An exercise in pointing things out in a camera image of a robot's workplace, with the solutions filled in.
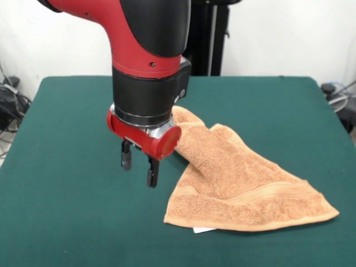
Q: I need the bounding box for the dark green table cloth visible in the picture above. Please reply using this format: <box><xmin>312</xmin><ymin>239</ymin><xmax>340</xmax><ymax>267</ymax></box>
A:
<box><xmin>0</xmin><ymin>75</ymin><xmax>356</xmax><ymax>267</ymax></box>

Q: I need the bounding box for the orange terry towel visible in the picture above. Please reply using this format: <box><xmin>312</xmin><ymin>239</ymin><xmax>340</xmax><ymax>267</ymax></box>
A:
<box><xmin>163</xmin><ymin>105</ymin><xmax>340</xmax><ymax>234</ymax></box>

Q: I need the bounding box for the grey cable coil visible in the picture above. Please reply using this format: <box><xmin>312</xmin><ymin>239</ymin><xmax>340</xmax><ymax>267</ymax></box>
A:
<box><xmin>320</xmin><ymin>80</ymin><xmax>356</xmax><ymax>134</ymax></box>

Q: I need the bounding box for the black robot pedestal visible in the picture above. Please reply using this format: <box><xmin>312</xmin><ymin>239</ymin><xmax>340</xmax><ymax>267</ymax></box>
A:
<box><xmin>185</xmin><ymin>0</ymin><xmax>231</xmax><ymax>76</ymax></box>

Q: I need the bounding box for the black cable bundle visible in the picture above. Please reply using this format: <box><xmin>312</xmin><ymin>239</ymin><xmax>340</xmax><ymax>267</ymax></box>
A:
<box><xmin>0</xmin><ymin>61</ymin><xmax>33</xmax><ymax>159</ymax></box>

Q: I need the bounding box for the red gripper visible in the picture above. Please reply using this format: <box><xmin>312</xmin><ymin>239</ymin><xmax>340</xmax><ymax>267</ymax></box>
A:
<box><xmin>107</xmin><ymin>104</ymin><xmax>182</xmax><ymax>189</ymax></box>

